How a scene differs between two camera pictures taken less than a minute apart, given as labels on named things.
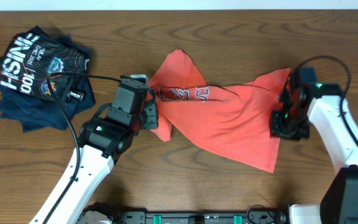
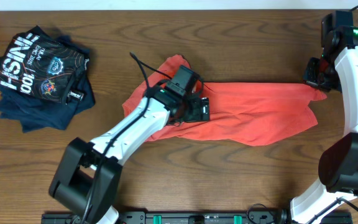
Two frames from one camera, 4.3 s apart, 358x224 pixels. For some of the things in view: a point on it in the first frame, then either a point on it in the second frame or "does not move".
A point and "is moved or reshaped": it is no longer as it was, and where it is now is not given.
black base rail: x=258 y=216 does not move
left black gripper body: x=145 y=118 to x=192 y=112
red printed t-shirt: x=236 y=121 is moved or reshaped
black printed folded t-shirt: x=31 y=56 does not move
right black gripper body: x=292 y=126 to x=322 y=73
